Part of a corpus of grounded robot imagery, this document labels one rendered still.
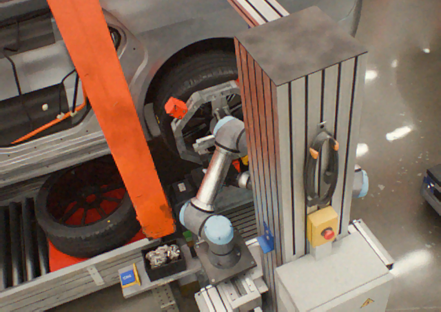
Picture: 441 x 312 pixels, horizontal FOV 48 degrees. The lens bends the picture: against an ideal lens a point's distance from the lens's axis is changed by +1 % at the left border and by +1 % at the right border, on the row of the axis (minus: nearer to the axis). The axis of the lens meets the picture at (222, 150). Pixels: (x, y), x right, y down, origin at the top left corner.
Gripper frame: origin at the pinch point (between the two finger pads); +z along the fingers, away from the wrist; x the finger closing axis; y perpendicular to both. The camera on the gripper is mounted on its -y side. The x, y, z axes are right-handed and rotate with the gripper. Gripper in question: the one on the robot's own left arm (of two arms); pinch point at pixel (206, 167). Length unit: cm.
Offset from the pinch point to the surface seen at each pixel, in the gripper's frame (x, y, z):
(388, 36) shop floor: 260, 84, -40
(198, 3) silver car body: 43, -69, 16
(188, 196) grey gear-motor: 6, 44, 23
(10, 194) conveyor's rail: -33, 50, 141
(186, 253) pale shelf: -32.4, 37.9, 1.9
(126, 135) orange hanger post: -31, -49, 15
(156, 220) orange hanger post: -31.6, 14.8, 15.8
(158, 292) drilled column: -53, 54, 11
